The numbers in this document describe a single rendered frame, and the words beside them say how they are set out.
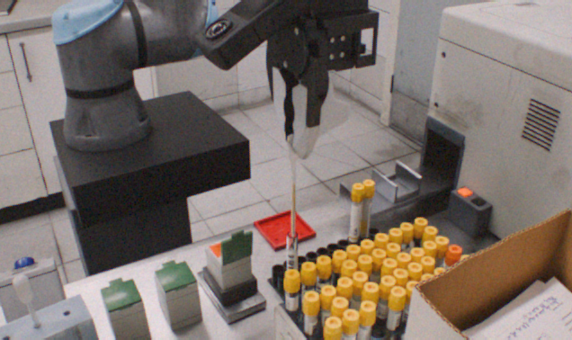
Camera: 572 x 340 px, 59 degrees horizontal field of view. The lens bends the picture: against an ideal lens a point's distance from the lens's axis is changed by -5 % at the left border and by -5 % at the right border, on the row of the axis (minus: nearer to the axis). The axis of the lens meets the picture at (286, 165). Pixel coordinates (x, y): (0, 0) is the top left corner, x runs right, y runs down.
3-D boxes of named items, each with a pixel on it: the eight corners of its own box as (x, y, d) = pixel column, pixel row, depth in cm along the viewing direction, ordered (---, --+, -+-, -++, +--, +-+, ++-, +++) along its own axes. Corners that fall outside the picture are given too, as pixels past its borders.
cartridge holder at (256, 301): (234, 265, 71) (232, 246, 69) (267, 308, 64) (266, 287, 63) (197, 280, 69) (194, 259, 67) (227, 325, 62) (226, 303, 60)
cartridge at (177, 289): (189, 295, 66) (183, 255, 63) (203, 320, 63) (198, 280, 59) (159, 306, 64) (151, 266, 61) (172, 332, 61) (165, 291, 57)
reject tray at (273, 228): (292, 212, 81) (292, 208, 81) (316, 237, 76) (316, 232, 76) (253, 226, 79) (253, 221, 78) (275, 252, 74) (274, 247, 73)
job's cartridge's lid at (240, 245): (251, 224, 59) (254, 227, 59) (250, 253, 62) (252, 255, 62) (219, 235, 57) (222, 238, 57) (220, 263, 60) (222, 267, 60)
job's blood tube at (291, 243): (293, 291, 66) (294, 229, 61) (299, 298, 65) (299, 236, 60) (284, 295, 66) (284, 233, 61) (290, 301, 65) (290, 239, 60)
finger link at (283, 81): (333, 142, 58) (339, 63, 53) (286, 156, 55) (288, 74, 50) (317, 129, 60) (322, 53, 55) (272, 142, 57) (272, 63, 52)
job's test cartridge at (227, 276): (236, 269, 68) (233, 231, 65) (254, 291, 65) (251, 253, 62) (208, 280, 67) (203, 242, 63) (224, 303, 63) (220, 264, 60)
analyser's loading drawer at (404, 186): (437, 170, 88) (442, 143, 86) (465, 188, 83) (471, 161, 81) (338, 205, 80) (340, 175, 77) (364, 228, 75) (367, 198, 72)
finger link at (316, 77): (329, 129, 49) (330, 38, 45) (315, 134, 48) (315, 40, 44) (302, 113, 53) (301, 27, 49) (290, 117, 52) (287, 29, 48)
